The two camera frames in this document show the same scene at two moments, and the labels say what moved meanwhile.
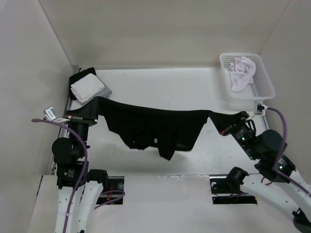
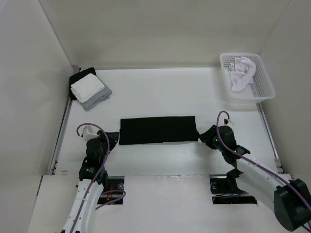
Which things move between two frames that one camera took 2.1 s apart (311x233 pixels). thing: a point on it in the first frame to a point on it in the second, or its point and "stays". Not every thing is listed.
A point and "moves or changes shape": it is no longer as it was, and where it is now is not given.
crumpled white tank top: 243,69 stays
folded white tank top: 86,88 stays
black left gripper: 89,112 to 113,138
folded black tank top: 76,77 stays
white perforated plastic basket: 248,80 stays
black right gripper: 242,119 to 206,136
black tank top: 168,130 moves or changes shape
